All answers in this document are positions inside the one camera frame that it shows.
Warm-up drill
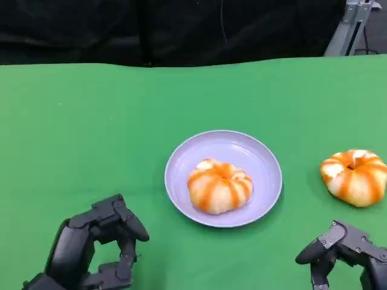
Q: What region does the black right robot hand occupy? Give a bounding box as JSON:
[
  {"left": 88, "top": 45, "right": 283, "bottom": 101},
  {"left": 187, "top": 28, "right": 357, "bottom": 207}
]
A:
[{"left": 294, "top": 219, "right": 387, "bottom": 290}]

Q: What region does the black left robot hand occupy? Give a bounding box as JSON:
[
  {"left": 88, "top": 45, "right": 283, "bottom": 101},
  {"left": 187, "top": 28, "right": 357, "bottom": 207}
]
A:
[{"left": 22, "top": 193, "right": 151, "bottom": 290}]

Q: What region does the orange white toy bread roll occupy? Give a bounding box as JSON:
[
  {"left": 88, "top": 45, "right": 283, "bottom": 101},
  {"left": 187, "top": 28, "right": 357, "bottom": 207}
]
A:
[
  {"left": 186, "top": 158, "right": 255, "bottom": 216},
  {"left": 319, "top": 148, "right": 387, "bottom": 208}
]

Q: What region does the green table cloth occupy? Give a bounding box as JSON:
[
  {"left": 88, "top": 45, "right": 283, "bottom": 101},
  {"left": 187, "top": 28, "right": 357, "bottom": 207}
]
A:
[{"left": 0, "top": 53, "right": 387, "bottom": 290}]

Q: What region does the lilac plate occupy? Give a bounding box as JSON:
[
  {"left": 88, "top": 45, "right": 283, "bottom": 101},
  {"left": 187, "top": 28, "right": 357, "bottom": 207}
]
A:
[{"left": 164, "top": 129, "right": 284, "bottom": 228}]

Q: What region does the black curtain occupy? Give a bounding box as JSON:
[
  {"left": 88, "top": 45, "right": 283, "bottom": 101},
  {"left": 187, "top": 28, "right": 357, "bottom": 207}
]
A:
[{"left": 0, "top": 0, "right": 347, "bottom": 68}]

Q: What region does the black floor cable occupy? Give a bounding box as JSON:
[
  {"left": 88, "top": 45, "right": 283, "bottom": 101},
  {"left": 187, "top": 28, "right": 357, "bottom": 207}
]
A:
[{"left": 355, "top": 18, "right": 380, "bottom": 56}]

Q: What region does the silver aluminium frame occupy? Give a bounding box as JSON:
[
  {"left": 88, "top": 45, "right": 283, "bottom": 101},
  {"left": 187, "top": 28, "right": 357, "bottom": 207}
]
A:
[{"left": 324, "top": 0, "right": 371, "bottom": 57}]

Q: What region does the thin grey hanging cord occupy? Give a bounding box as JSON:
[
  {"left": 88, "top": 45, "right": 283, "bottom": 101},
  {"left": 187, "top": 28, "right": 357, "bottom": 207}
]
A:
[{"left": 220, "top": 0, "right": 229, "bottom": 46}]

